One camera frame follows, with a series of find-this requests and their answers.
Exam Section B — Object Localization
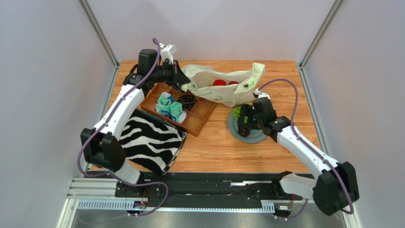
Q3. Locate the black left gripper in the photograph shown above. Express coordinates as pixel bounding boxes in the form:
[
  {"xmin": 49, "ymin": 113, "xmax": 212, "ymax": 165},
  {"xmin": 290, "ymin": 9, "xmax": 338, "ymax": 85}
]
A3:
[{"xmin": 151, "ymin": 60, "xmax": 191, "ymax": 87}]

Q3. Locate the green grape bunch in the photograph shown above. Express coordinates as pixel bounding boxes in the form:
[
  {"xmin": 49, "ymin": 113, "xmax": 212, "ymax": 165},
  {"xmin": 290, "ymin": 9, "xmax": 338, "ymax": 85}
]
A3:
[{"xmin": 231, "ymin": 105, "xmax": 241, "ymax": 121}]

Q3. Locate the pale green plastic bag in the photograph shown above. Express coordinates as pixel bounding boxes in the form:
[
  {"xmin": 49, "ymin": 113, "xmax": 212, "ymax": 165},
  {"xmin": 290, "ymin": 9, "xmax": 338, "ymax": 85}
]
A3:
[{"xmin": 182, "ymin": 63, "xmax": 266, "ymax": 107}]

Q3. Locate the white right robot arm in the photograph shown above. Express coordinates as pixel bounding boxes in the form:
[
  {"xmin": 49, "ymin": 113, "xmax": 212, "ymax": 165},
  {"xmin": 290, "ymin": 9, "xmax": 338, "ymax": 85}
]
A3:
[{"xmin": 237, "ymin": 97, "xmax": 360, "ymax": 216}]

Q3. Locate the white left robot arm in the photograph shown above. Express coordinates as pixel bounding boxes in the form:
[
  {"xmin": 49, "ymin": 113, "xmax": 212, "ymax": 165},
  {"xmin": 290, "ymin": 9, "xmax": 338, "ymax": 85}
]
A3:
[{"xmin": 78, "ymin": 44, "xmax": 190, "ymax": 186}]

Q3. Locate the grey blue plate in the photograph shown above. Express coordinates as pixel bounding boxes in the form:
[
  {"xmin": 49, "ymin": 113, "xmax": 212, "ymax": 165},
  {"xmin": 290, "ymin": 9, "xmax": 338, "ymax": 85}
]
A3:
[{"xmin": 227, "ymin": 111, "xmax": 267, "ymax": 144}]

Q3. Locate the black rolled sock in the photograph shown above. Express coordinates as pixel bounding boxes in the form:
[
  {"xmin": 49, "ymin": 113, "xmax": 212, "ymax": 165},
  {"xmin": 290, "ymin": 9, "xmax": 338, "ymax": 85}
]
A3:
[{"xmin": 177, "ymin": 95, "xmax": 197, "ymax": 111}]

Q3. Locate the teal white sock pair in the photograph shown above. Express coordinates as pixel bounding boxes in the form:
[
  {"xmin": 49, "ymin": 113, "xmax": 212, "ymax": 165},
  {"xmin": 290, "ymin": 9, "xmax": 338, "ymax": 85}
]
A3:
[{"xmin": 155, "ymin": 92, "xmax": 187, "ymax": 124}]

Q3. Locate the wooden compartment tray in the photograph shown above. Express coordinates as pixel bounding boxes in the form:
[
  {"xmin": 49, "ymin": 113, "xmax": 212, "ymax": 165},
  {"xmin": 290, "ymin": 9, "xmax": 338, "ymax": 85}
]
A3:
[{"xmin": 139, "ymin": 83, "xmax": 217, "ymax": 137}]

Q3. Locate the zebra striped cloth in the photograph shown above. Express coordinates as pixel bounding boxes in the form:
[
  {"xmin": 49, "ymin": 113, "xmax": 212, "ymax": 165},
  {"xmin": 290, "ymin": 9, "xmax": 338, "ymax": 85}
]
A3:
[{"xmin": 119, "ymin": 109, "xmax": 187, "ymax": 176}]

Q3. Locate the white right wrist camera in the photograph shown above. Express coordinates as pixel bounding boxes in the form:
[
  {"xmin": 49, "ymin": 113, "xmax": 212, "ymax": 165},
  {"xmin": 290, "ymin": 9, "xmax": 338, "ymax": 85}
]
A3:
[{"xmin": 253, "ymin": 89, "xmax": 271, "ymax": 100}]

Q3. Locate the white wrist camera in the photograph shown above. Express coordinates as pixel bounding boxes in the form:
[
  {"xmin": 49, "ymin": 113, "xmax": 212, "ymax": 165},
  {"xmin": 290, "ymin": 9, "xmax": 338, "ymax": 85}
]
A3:
[
  {"xmin": 159, "ymin": 43, "xmax": 178, "ymax": 65},
  {"xmin": 253, "ymin": 89, "xmax": 271, "ymax": 100}
]

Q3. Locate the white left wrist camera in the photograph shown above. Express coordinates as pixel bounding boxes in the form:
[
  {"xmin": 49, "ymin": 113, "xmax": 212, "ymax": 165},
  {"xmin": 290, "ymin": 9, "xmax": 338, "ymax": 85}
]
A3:
[{"xmin": 159, "ymin": 43, "xmax": 178, "ymax": 65}]

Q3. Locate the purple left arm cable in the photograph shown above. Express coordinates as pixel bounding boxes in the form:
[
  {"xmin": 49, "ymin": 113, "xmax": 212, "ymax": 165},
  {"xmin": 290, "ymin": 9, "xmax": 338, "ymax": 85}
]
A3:
[{"xmin": 77, "ymin": 38, "xmax": 169, "ymax": 217}]

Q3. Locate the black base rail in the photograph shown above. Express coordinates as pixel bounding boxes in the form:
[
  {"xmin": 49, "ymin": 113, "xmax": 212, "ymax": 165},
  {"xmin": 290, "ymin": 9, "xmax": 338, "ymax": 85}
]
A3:
[{"xmin": 115, "ymin": 172, "xmax": 303, "ymax": 209}]

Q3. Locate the aluminium frame rail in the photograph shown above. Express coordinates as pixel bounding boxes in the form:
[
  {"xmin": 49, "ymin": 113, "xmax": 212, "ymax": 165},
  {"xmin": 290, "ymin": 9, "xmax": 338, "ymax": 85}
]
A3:
[{"xmin": 57, "ymin": 177, "xmax": 363, "ymax": 228}]

